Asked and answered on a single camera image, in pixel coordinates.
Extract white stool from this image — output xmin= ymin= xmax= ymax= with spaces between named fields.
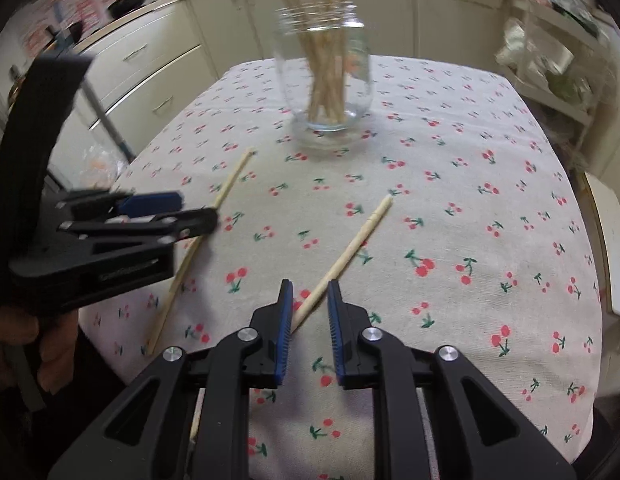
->
xmin=582 ymin=170 xmax=620 ymax=319

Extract pink patterned wall stickers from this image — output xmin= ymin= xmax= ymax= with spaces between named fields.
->
xmin=20 ymin=0 xmax=122 ymax=56

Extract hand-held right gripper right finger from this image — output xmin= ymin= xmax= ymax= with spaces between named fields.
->
xmin=326 ymin=279 xmax=576 ymax=480

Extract cream tall cabinet doors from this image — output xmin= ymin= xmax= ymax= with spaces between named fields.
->
xmin=190 ymin=0 xmax=516 ymax=77

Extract white shelf rack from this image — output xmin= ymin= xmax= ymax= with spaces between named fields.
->
xmin=495 ymin=0 xmax=618 ymax=128

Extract person's left hand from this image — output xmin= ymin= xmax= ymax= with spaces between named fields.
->
xmin=0 ymin=305 xmax=81 ymax=396

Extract cherry print tablecloth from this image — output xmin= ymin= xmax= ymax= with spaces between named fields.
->
xmin=77 ymin=55 xmax=605 ymax=480

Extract clear plastic bag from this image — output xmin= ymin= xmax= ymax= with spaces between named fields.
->
xmin=80 ymin=142 xmax=129 ymax=192

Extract metal pole with blue grip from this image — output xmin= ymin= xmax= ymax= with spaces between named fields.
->
xmin=54 ymin=0 xmax=134 ymax=162

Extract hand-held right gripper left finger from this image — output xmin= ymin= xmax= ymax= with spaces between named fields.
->
xmin=47 ymin=279 xmax=295 ymax=480

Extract bamboo chopstick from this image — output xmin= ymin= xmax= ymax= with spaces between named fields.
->
xmin=142 ymin=147 xmax=256 ymax=358
xmin=289 ymin=195 xmax=394 ymax=333

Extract clear bag of greens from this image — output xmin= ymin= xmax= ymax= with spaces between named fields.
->
xmin=544 ymin=71 xmax=592 ymax=107

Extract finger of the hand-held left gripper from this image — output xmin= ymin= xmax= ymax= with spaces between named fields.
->
xmin=59 ymin=207 xmax=220 ymax=247
xmin=56 ymin=190 xmax=184 ymax=222

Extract black wok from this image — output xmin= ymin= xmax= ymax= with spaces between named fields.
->
xmin=107 ymin=0 xmax=147 ymax=17

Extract white plastic bag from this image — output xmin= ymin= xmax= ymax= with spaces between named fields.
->
xmin=495 ymin=16 xmax=576 ymax=77

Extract cream kitchen base cabinet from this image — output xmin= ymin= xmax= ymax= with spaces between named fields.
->
xmin=0 ymin=0 xmax=271 ymax=183

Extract black frying pan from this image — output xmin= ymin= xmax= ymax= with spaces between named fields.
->
xmin=44 ymin=22 xmax=84 ymax=47

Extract clear glass jar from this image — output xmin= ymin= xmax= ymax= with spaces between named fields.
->
xmin=272 ymin=2 xmax=374 ymax=150

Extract bunch of bamboo chopsticks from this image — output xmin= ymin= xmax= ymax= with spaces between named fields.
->
xmin=267 ymin=0 xmax=362 ymax=127

